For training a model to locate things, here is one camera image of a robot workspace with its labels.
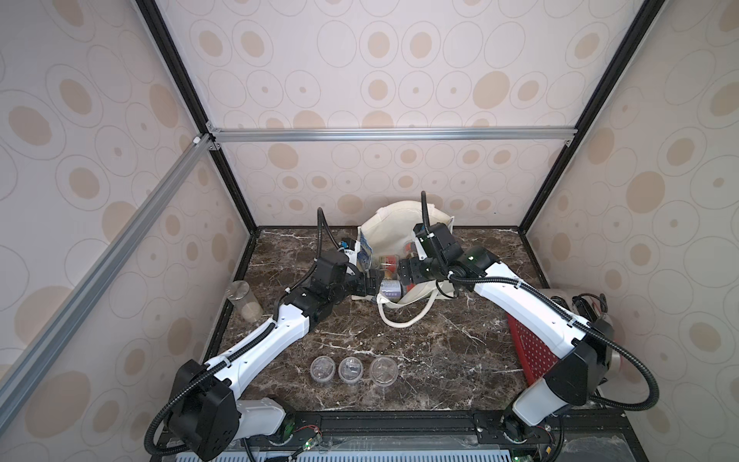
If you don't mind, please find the cream canvas starry night bag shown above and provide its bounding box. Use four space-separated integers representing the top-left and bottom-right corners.
350 200 453 329

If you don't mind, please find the clear seed jar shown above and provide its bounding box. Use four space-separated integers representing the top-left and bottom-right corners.
369 356 400 387
338 356 364 385
310 355 337 384

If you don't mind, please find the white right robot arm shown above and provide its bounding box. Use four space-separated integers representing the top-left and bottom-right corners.
409 194 660 442

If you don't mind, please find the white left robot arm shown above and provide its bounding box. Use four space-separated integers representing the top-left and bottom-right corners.
144 234 383 461

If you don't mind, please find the purple label seed jar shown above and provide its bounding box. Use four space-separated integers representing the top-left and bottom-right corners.
379 280 403 302

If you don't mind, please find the red and steel toaster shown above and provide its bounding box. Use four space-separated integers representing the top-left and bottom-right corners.
506 288 624 387

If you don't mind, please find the silver aluminium crossbar back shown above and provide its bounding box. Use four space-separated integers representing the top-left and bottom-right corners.
213 126 577 144

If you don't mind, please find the silver aluminium bar left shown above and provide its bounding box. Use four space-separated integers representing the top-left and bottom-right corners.
1 134 214 432

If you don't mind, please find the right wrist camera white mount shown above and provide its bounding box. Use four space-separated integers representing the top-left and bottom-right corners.
414 230 427 261

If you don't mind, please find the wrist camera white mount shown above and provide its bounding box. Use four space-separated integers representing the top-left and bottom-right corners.
340 237 361 266
414 230 427 261

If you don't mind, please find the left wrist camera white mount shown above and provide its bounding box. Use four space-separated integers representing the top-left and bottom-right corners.
340 237 361 266

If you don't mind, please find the clear plastic jar by wall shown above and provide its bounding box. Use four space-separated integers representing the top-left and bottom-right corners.
226 280 264 323

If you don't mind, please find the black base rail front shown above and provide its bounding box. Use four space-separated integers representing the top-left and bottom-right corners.
149 408 650 462

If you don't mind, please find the black corner frame post left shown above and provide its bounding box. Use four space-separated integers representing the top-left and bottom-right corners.
135 0 259 235

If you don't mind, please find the black corner frame post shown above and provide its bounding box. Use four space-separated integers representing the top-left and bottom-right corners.
518 0 668 235
135 0 259 235

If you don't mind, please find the black corner frame post right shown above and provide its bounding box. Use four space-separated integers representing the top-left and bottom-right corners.
518 0 668 235

